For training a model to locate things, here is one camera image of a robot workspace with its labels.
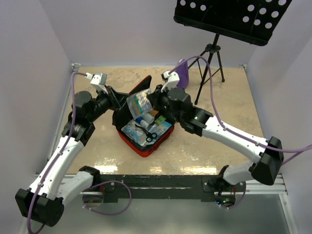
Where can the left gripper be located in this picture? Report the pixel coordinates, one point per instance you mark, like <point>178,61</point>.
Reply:
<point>119,99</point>

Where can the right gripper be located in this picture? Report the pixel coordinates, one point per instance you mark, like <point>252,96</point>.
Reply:
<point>155,97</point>

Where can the brown medicine bottle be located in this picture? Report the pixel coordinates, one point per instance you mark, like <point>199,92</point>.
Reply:
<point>154,113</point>

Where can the bandage packets pile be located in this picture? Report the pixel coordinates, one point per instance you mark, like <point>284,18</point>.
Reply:
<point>139,104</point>

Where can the green small box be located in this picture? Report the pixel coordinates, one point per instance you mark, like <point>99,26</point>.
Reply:
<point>160,120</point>

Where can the small blue label bottle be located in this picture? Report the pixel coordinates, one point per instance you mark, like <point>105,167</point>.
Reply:
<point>142,122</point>

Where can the blue pouch packet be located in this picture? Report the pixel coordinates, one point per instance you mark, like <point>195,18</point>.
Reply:
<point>160,129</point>

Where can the red black medicine case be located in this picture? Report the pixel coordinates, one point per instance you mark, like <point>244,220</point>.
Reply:
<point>123,116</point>

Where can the black handled scissors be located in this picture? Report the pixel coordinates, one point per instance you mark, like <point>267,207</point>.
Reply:
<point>149,136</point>

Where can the white gauze packet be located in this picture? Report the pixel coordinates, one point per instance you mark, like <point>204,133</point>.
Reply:
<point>142,141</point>

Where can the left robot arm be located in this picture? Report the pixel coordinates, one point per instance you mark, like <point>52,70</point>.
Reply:
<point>45,199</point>

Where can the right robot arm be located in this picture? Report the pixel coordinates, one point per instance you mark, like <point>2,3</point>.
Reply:
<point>265,155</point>

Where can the purple metronome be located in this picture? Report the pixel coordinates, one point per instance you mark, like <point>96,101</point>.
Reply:
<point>183,73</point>

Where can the black music stand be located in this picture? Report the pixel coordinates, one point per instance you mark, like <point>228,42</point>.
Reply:
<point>250,21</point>

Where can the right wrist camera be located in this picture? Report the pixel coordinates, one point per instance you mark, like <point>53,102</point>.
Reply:
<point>171,79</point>

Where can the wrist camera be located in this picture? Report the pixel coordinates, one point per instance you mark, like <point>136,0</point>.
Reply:
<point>98,81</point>
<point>171,79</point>

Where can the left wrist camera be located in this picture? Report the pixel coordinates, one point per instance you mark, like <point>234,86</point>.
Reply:
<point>98,81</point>

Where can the aluminium frame rail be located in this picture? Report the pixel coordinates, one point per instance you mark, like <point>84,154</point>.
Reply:
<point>49,107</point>

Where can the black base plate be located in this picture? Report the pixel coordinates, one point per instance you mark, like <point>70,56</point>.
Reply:
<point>197,187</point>

